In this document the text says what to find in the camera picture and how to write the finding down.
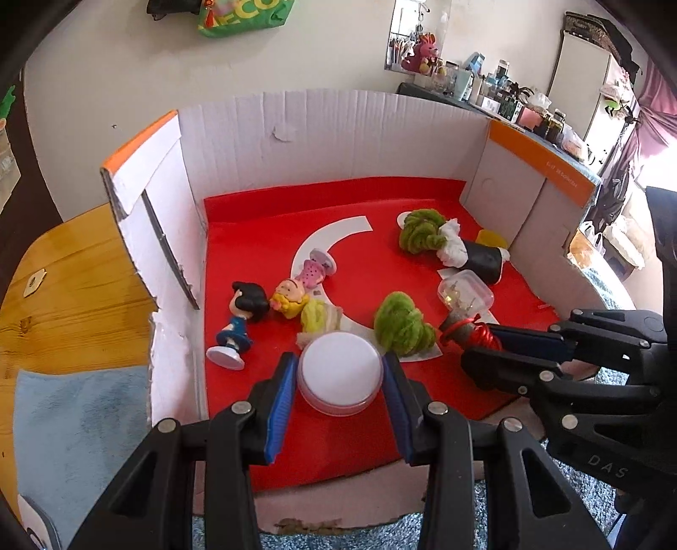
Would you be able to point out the clutter of bottles and jars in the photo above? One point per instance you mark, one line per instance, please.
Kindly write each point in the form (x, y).
(502, 90)

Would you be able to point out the light blue fluffy blanket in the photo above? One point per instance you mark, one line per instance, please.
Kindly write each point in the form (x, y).
(79, 423)

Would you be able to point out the red paper liner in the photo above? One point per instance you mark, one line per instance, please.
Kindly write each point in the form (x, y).
(248, 243)

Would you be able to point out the white bag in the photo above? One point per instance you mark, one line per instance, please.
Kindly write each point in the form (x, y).
(627, 240)

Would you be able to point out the dark patterned bag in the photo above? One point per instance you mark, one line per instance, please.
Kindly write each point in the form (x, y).
(597, 34)

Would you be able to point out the green plush toy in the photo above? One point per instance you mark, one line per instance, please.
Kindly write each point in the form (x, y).
(7, 103)

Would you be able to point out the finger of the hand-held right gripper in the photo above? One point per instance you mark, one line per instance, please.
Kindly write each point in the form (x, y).
(529, 344)
(502, 375)

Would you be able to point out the white cabinet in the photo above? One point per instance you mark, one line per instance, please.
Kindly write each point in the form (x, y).
(579, 79)

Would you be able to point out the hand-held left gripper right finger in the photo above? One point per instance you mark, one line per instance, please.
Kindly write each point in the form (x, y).
(397, 407)

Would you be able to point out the black-haired doll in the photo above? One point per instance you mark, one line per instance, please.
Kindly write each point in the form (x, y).
(251, 301)

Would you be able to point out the clear plastic box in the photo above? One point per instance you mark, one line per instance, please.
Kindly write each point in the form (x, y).
(468, 291)

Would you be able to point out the black roll with white paper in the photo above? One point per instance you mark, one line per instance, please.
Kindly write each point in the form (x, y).
(484, 259)

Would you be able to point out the pink dragon plush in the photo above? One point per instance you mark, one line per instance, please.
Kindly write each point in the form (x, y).
(422, 53)

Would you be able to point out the green yarn ball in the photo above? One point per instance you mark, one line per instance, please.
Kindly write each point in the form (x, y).
(404, 325)
(420, 232)

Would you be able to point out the black hanging item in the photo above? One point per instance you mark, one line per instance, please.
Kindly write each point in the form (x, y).
(174, 6)

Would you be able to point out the small wooden tag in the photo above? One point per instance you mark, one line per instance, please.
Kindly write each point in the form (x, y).
(34, 283)

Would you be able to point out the roll with red ribbon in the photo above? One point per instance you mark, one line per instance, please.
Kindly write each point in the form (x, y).
(465, 330)

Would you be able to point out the blonde doll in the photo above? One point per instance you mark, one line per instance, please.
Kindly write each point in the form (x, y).
(290, 299)

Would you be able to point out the wall mirror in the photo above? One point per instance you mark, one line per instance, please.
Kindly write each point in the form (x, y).
(407, 21)

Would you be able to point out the green shopping bag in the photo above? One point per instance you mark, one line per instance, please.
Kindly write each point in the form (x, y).
(243, 18)

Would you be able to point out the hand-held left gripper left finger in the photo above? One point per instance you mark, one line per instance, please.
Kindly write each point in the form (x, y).
(280, 407)

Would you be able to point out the dark brown door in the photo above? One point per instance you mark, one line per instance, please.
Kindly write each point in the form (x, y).
(31, 174)

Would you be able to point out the white electronic device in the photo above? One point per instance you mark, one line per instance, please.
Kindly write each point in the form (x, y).
(34, 521)

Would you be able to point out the orange cardboard box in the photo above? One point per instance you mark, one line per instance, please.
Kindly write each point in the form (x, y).
(317, 137)

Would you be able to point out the white round container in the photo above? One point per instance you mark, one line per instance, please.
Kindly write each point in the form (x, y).
(338, 370)

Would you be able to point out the green hanging toy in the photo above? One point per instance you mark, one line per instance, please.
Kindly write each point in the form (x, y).
(614, 103)

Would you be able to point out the purple curtain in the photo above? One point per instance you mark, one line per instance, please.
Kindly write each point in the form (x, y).
(634, 153)

